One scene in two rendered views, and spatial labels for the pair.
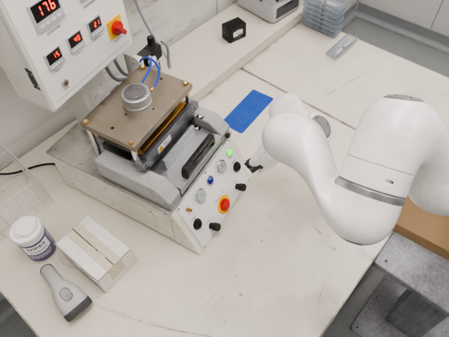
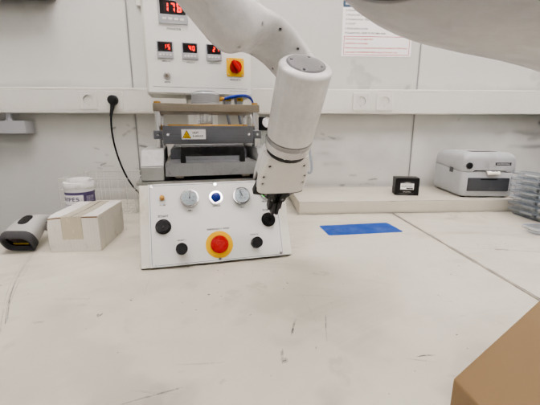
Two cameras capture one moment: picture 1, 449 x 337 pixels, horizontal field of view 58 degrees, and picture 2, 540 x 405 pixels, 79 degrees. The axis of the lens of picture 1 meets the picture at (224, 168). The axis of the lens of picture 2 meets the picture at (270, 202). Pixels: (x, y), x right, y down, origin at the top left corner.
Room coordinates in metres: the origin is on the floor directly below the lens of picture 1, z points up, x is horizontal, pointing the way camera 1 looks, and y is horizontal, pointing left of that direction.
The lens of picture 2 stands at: (0.25, -0.57, 1.04)
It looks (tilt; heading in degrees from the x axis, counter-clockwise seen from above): 13 degrees down; 44
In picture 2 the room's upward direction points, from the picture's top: straight up
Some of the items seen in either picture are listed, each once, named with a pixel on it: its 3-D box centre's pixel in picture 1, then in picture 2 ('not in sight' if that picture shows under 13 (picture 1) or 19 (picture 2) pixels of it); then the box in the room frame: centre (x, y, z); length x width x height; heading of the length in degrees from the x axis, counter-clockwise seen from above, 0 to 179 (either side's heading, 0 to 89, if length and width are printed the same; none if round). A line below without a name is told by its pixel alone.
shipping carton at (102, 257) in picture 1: (96, 253); (89, 223); (0.52, 0.38, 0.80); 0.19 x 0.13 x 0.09; 47
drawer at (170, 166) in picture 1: (159, 142); (209, 157); (0.79, 0.19, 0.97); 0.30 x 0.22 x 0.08; 59
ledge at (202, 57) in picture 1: (226, 41); (395, 198); (1.55, -0.03, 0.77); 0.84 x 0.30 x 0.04; 137
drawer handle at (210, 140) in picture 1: (198, 155); (213, 153); (0.72, 0.07, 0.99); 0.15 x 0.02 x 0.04; 149
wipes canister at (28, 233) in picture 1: (34, 239); (80, 201); (0.56, 0.56, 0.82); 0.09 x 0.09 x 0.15
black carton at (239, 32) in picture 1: (234, 30); (405, 185); (1.55, -0.06, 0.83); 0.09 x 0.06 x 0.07; 124
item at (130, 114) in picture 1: (134, 100); (212, 116); (0.85, 0.25, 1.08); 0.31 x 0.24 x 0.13; 149
